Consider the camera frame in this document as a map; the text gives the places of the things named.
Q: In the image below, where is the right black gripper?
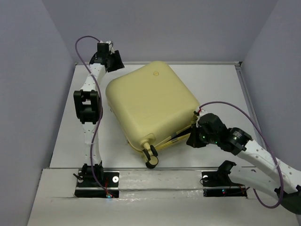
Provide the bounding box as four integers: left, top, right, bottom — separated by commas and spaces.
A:
186, 123, 218, 148

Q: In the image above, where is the yellow suitcase with black lining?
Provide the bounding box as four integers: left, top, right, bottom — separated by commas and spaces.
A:
105, 61, 199, 169

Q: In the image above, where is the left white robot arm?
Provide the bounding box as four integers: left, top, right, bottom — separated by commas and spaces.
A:
73, 41, 124, 188

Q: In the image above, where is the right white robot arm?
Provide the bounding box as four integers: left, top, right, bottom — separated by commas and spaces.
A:
186, 111, 301, 215

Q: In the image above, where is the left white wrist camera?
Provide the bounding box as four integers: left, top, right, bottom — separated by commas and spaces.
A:
105, 40, 115, 54

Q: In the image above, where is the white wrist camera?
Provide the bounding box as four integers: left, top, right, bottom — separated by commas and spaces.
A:
194, 106, 208, 117
105, 40, 115, 54

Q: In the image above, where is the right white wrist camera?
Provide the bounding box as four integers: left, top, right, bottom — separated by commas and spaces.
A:
194, 106, 208, 117

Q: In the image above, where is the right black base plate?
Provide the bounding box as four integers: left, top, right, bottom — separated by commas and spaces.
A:
199, 171, 247, 198

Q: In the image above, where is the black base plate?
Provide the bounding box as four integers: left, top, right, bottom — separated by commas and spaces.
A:
199, 171, 247, 198
73, 171, 119, 199

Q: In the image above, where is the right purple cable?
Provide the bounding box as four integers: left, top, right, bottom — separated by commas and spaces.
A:
197, 101, 285, 209

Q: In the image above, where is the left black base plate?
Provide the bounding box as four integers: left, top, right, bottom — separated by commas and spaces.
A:
73, 171, 119, 199

